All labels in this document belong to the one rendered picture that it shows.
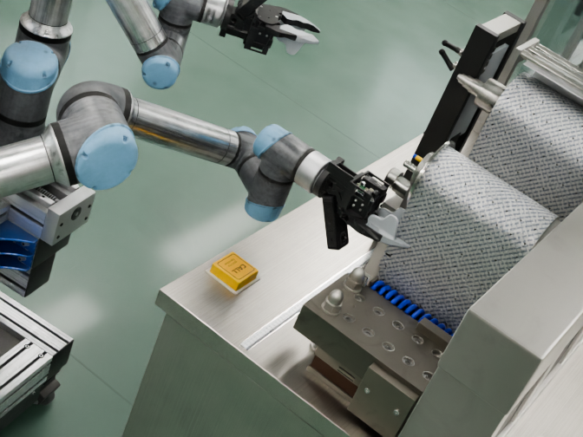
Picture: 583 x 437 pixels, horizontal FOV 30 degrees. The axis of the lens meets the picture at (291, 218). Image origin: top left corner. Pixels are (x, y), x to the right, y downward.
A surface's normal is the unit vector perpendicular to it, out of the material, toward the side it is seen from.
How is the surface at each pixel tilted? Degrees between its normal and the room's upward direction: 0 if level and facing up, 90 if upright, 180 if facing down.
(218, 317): 0
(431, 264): 90
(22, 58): 8
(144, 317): 0
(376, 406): 90
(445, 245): 90
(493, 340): 90
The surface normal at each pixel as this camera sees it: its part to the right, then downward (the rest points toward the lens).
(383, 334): 0.32, -0.77
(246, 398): -0.55, 0.33
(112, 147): 0.49, 0.59
